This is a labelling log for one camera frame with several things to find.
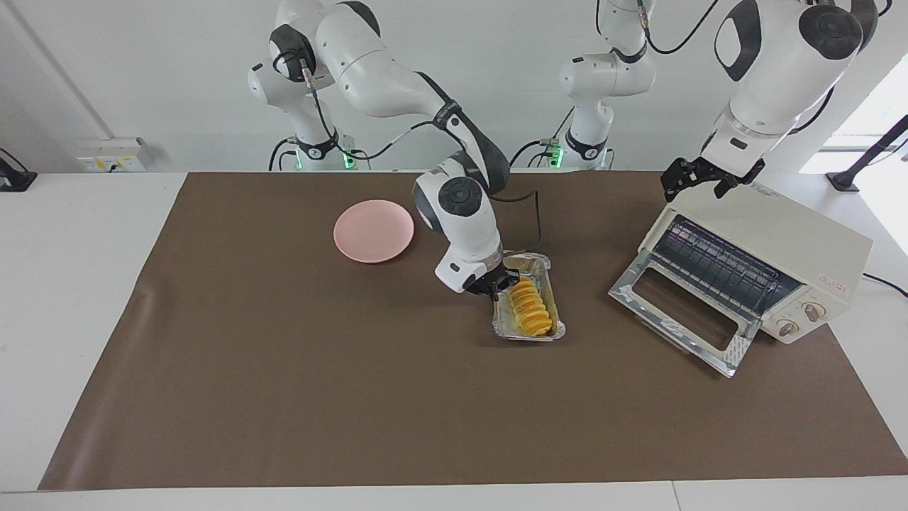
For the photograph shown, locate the aluminium foil tray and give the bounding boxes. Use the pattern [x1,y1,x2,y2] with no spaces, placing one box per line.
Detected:
[492,252,567,342]

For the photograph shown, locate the metal oven rack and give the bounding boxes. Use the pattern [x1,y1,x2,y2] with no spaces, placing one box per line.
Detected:
[653,215,802,320]

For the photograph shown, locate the cream toaster oven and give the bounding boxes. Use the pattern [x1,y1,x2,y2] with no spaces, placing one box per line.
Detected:
[638,181,875,346]

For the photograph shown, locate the yellow twisted bread roll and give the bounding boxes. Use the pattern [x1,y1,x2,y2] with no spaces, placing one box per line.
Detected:
[507,277,554,337]

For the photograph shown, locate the black camera stand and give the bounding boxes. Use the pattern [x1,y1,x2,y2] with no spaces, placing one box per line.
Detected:
[826,114,908,192]

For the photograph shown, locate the brown table mat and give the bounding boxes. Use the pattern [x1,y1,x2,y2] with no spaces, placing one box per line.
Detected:
[38,170,908,492]

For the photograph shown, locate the black base cable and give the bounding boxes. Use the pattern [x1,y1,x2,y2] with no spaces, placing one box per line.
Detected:
[507,106,575,169]
[268,137,302,172]

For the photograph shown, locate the black clamp mount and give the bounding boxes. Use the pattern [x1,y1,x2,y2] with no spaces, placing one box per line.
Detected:
[0,148,38,192]

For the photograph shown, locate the black oven power cable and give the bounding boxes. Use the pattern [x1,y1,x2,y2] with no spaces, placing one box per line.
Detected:
[862,273,908,297]

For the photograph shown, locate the white wall socket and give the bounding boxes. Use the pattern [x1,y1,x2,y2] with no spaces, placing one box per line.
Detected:
[77,138,146,173]

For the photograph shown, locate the pink round plate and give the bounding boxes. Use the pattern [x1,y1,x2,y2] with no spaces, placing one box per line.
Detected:
[333,199,415,264]

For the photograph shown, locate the black right base cable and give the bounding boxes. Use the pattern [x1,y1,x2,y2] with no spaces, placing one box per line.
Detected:
[268,137,302,172]

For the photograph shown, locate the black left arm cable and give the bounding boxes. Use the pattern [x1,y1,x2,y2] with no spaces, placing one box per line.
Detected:
[635,0,721,56]

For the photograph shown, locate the black left base cable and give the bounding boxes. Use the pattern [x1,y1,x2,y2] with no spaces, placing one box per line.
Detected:
[507,106,575,169]

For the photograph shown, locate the glass oven door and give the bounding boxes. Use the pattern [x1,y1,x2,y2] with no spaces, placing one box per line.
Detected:
[608,250,761,378]

